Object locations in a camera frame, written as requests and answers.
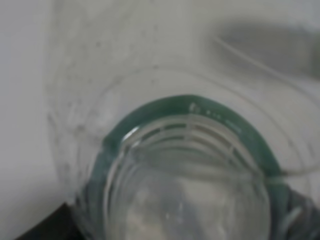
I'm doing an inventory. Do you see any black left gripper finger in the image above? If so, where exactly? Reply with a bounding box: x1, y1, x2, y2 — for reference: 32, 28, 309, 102
16, 204, 83, 240

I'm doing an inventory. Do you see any clear green-label water bottle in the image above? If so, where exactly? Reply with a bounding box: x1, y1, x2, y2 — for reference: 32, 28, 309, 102
45, 0, 320, 240

